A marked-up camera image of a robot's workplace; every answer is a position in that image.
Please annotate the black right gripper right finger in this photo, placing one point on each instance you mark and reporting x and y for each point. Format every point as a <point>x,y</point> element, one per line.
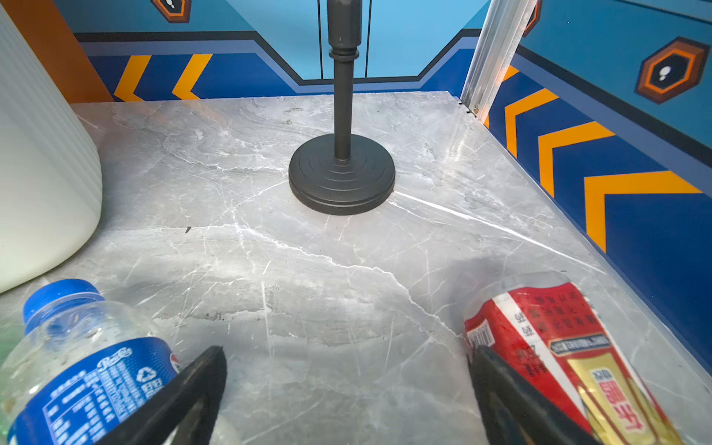
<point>513,411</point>

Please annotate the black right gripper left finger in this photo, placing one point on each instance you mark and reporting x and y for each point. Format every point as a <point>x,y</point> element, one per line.
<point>183,412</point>

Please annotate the red gold label bottle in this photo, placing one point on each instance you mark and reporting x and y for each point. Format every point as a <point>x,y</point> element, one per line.
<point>544,328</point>

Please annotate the clear bottle blue pepsi label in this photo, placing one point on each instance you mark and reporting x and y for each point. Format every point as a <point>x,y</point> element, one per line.
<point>84,365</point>

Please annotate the white ribbed trash bin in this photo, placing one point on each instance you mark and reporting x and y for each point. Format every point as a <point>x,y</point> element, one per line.
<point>51,179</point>

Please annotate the black microphone desk stand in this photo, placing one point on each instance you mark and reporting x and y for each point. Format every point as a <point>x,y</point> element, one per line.
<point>342,173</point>

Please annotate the aluminium frame post right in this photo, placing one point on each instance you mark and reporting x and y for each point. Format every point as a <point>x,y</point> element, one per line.
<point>500,36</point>

